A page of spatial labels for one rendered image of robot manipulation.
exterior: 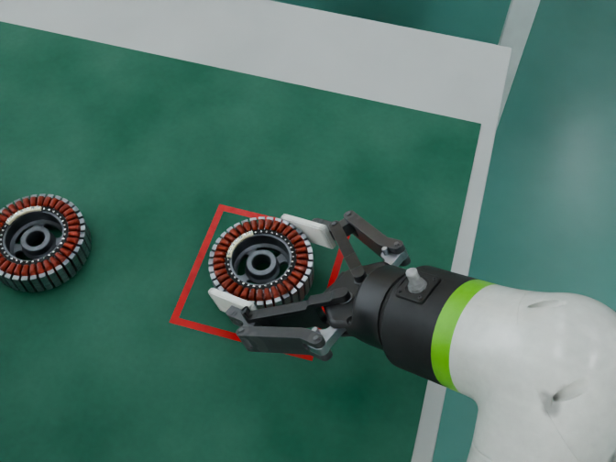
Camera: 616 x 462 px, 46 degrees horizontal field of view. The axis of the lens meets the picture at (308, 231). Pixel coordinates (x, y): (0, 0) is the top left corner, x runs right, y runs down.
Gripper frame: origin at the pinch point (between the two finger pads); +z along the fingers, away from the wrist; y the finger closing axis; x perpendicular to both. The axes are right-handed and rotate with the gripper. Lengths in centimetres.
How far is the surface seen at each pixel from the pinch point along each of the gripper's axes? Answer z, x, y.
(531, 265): 25, 76, -70
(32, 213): 21.5, -12.2, 11.1
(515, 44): 26, 28, -86
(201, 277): 6.8, 0.1, 4.2
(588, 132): 32, 71, -114
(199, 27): 30.6, -13.9, -24.9
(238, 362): -1.8, 5.1, 9.1
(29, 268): 16.5, -9.7, 16.0
